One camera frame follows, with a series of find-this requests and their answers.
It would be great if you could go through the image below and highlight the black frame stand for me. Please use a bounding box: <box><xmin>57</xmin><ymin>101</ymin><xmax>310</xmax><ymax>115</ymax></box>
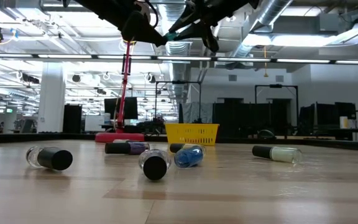
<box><xmin>154</xmin><ymin>80</ymin><xmax>202</xmax><ymax>124</ymax></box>
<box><xmin>254</xmin><ymin>83</ymin><xmax>300</xmax><ymax>138</ymax></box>

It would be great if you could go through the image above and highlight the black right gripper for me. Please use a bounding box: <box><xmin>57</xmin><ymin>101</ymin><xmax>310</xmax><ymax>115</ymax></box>
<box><xmin>166</xmin><ymin>0</ymin><xmax>260</xmax><ymax>53</ymax></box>

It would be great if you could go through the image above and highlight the black partition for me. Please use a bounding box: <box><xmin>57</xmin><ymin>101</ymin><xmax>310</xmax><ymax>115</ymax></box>
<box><xmin>213</xmin><ymin>98</ymin><xmax>291</xmax><ymax>138</ymax></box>

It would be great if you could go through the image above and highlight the pale white nail polish bottle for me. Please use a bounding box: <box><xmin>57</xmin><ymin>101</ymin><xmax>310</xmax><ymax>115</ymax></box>
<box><xmin>252</xmin><ymin>145</ymin><xmax>303</xmax><ymax>164</ymax></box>

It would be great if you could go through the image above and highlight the purple nail polish bottle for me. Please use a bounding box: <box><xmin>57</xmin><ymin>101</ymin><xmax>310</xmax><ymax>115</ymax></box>
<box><xmin>104</xmin><ymin>141</ymin><xmax>150</xmax><ymax>156</ymax></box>

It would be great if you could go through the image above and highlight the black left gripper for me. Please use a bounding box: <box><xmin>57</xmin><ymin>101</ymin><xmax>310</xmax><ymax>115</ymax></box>
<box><xmin>73</xmin><ymin>0</ymin><xmax>168</xmax><ymax>47</ymax></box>

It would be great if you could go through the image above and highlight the grey fabric cover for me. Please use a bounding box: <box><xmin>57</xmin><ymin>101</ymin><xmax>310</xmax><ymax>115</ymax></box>
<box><xmin>181</xmin><ymin>101</ymin><xmax>214</xmax><ymax>124</ymax></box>

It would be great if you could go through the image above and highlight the overhead frame light bar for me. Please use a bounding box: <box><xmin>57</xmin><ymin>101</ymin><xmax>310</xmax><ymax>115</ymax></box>
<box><xmin>0</xmin><ymin>52</ymin><xmax>358</xmax><ymax>65</ymax></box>

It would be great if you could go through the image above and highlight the teal nail polish bottle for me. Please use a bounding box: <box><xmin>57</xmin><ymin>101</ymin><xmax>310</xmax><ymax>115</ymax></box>
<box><xmin>163</xmin><ymin>31</ymin><xmax>179</xmax><ymax>42</ymax></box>

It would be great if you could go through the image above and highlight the black computer monitor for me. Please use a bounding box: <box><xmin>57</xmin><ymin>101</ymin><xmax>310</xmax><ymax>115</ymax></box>
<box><xmin>316</xmin><ymin>101</ymin><xmax>357</xmax><ymax>127</ymax></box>
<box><xmin>104</xmin><ymin>96</ymin><xmax>139</xmax><ymax>121</ymax></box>

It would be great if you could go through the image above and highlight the dark dome object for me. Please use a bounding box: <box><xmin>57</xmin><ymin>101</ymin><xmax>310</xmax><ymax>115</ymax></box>
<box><xmin>257</xmin><ymin>129</ymin><xmax>276</xmax><ymax>140</ymax></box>

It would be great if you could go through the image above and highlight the black cabinet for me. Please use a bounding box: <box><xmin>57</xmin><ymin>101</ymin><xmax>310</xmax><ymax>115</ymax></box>
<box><xmin>62</xmin><ymin>104</ymin><xmax>83</xmax><ymax>134</ymax></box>

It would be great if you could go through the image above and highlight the blue nail polish bottle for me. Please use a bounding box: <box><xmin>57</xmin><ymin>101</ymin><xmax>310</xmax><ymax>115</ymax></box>
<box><xmin>173</xmin><ymin>145</ymin><xmax>205</xmax><ymax>169</ymax></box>

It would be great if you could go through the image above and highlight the yellow plastic basket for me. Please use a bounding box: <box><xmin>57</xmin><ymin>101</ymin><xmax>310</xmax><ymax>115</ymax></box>
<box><xmin>165</xmin><ymin>123</ymin><xmax>220</xmax><ymax>147</ymax></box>

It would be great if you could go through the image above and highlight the white building column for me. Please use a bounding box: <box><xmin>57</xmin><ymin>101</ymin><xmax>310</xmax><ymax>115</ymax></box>
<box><xmin>37</xmin><ymin>62</ymin><xmax>67</xmax><ymax>134</ymax></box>

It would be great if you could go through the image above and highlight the clear nail polish bottle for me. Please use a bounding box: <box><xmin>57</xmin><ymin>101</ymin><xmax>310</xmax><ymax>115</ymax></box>
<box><xmin>138</xmin><ymin>149</ymin><xmax>172</xmax><ymax>182</ymax></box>
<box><xmin>25</xmin><ymin>146</ymin><xmax>73</xmax><ymax>171</ymax></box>

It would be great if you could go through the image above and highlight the silver ventilation duct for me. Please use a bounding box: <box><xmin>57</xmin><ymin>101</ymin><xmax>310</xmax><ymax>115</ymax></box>
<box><xmin>157</xmin><ymin>0</ymin><xmax>194</xmax><ymax>105</ymax></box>
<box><xmin>228</xmin><ymin>0</ymin><xmax>294</xmax><ymax>58</ymax></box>

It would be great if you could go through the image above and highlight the black table rail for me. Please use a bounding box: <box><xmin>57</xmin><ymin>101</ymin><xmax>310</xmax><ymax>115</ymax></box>
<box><xmin>0</xmin><ymin>133</ymin><xmax>358</xmax><ymax>153</ymax></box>

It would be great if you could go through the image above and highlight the red desk lamp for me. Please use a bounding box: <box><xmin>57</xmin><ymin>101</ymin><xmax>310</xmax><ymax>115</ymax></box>
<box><xmin>94</xmin><ymin>2</ymin><xmax>152</xmax><ymax>144</ymax></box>

